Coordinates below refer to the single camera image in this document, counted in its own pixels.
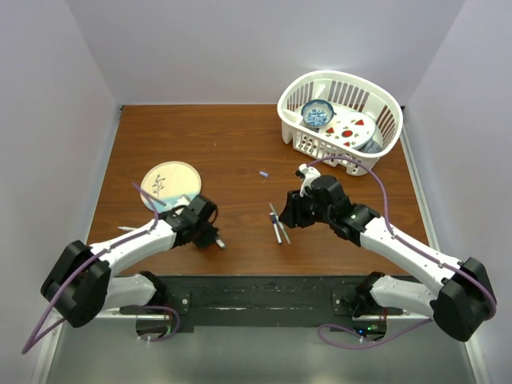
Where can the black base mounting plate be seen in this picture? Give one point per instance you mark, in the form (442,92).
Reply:
(271,301)

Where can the watermelon pattern plate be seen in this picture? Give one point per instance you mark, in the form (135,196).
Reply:
(352,129)

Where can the white plastic dish basket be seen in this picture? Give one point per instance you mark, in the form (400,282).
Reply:
(345,92)

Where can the grey dish in basket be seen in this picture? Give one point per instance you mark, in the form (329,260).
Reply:
(371,147)

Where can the round cream blue plate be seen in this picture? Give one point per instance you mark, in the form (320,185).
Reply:
(168,181)

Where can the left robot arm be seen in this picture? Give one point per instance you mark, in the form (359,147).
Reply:
(86,280)

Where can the blue white marker pen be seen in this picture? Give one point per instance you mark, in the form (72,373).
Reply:
(278,236)

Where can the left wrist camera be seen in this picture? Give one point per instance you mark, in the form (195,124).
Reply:
(182,201)

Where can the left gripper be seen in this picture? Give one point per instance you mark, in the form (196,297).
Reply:
(210,237)

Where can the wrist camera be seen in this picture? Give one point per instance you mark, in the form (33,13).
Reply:
(307,174)
(182,201)

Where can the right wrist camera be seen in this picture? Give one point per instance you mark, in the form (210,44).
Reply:
(307,174)

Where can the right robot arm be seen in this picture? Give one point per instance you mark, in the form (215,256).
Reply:
(457,295)

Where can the blue patterned bowl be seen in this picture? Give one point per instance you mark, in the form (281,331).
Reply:
(317,113)

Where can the teal white marker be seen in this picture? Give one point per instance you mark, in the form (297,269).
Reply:
(220,243)

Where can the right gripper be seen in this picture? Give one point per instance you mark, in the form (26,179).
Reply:
(291,214)

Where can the green pen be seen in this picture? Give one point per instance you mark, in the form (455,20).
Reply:
(280,225)

